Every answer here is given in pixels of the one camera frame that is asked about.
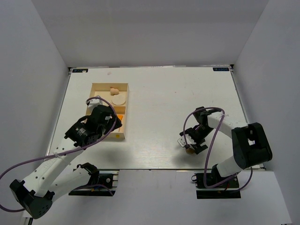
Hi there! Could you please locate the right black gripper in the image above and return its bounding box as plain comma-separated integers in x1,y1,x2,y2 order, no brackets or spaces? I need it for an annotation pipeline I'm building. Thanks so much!
180,126,214,154

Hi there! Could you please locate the round white powder puff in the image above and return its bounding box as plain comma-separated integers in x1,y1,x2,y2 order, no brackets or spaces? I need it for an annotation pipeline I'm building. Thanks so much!
112,94,126,105

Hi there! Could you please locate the beige sponge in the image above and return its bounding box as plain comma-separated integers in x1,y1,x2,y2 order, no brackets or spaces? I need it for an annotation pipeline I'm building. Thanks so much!
110,88,120,96

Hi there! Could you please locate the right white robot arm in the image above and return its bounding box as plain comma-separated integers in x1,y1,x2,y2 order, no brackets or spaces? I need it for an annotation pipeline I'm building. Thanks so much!
178,107,273,188

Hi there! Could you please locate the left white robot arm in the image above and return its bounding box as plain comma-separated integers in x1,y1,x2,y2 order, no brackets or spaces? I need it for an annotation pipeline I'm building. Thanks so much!
9,105,122,219

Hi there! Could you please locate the wooden compartment box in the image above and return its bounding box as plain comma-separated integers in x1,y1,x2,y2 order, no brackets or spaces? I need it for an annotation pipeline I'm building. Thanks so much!
90,83,129,141

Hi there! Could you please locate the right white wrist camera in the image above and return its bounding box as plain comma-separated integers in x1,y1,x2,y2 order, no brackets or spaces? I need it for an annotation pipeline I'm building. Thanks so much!
177,135,195,149

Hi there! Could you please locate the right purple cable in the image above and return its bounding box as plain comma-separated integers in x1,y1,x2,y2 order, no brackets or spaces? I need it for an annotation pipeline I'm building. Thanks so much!
182,107,254,189

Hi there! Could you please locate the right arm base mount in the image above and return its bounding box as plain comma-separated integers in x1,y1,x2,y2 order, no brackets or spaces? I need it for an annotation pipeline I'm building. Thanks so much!
191,172,241,200

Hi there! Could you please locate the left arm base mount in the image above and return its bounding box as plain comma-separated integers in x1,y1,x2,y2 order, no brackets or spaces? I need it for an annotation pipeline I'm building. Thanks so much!
68,163,119,197

